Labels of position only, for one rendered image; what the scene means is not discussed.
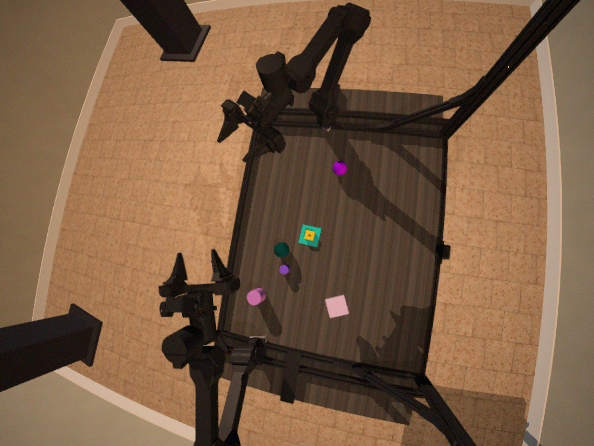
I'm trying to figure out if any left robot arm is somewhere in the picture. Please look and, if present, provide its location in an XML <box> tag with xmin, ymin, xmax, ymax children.
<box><xmin>159</xmin><ymin>295</ymin><xmax>267</xmax><ymax>446</ymax></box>

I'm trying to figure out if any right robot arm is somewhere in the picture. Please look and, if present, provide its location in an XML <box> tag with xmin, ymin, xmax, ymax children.
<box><xmin>236</xmin><ymin>3</ymin><xmax>371</xmax><ymax>129</ymax></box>

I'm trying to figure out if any teal square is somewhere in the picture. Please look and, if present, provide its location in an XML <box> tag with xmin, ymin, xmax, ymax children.
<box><xmin>299</xmin><ymin>225</ymin><xmax>321</xmax><ymax>247</ymax></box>

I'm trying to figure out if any pink flat rectangle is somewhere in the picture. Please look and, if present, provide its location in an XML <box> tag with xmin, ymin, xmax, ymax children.
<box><xmin>325</xmin><ymin>295</ymin><xmax>349</xmax><ymax>318</ymax></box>

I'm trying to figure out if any purple ball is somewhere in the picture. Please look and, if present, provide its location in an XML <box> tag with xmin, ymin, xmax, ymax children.
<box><xmin>333</xmin><ymin>161</ymin><xmax>347</xmax><ymax>175</ymax></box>

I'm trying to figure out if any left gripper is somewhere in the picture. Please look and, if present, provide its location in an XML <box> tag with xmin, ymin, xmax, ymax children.
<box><xmin>158</xmin><ymin>249</ymin><xmax>240</xmax><ymax>322</ymax></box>

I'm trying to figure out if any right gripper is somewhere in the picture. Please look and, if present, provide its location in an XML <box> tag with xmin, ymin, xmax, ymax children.
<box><xmin>217</xmin><ymin>95</ymin><xmax>286</xmax><ymax>162</ymax></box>

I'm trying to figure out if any dark green ball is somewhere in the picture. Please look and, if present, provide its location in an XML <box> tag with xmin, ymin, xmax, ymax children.
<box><xmin>274</xmin><ymin>242</ymin><xmax>289</xmax><ymax>258</ymax></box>

